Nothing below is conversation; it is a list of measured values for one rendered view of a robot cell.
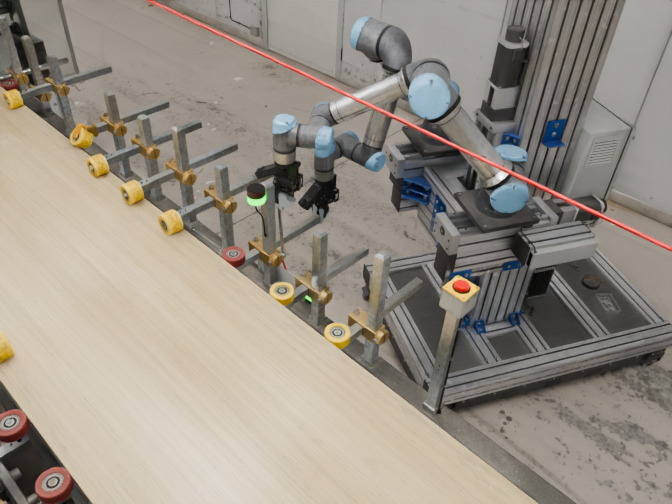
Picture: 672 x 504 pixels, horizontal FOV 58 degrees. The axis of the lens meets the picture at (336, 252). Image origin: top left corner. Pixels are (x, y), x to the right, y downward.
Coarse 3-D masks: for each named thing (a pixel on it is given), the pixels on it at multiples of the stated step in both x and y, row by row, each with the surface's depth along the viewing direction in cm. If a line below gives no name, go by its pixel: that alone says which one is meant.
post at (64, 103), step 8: (48, 56) 278; (56, 56) 279; (56, 64) 281; (56, 72) 283; (56, 80) 285; (64, 96) 291; (64, 104) 293; (64, 112) 295; (64, 120) 300; (72, 120) 300; (72, 128) 302
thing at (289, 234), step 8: (312, 216) 236; (296, 224) 232; (304, 224) 232; (312, 224) 234; (288, 232) 228; (296, 232) 229; (288, 240) 228; (248, 256) 216; (256, 256) 218; (248, 264) 217
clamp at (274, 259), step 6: (252, 240) 222; (252, 246) 221; (258, 246) 219; (264, 252) 217; (276, 252) 217; (264, 258) 218; (270, 258) 216; (276, 258) 216; (282, 258) 218; (270, 264) 216; (276, 264) 218
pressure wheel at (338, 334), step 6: (330, 324) 187; (336, 324) 187; (342, 324) 187; (330, 330) 186; (336, 330) 185; (342, 330) 186; (348, 330) 186; (324, 336) 185; (330, 336) 184; (336, 336) 184; (342, 336) 184; (348, 336) 184; (336, 342) 182; (342, 342) 183; (348, 342) 185
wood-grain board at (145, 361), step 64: (0, 128) 268; (0, 192) 232; (64, 192) 234; (0, 256) 205; (64, 256) 207; (128, 256) 208; (192, 256) 209; (0, 320) 184; (64, 320) 185; (128, 320) 186; (192, 320) 187; (256, 320) 188; (64, 384) 167; (128, 384) 168; (192, 384) 169; (256, 384) 170; (320, 384) 171; (384, 384) 172; (64, 448) 153; (128, 448) 153; (192, 448) 154; (256, 448) 155; (320, 448) 156; (384, 448) 156; (448, 448) 157
